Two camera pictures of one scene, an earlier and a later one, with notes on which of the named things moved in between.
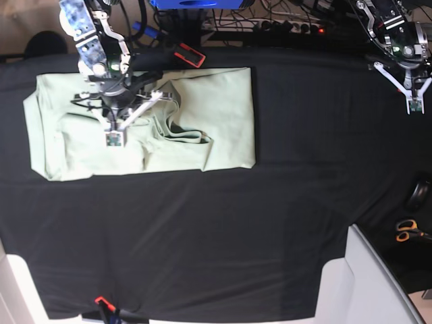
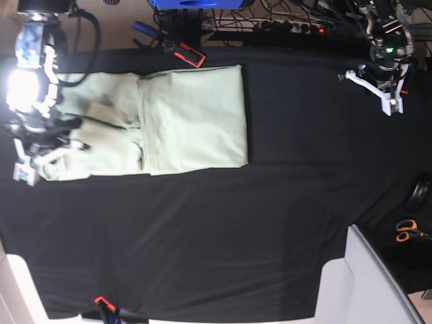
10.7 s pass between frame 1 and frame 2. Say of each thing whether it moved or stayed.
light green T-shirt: stayed
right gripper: moved
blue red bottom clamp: stayed
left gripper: moved
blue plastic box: stayed
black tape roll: stayed
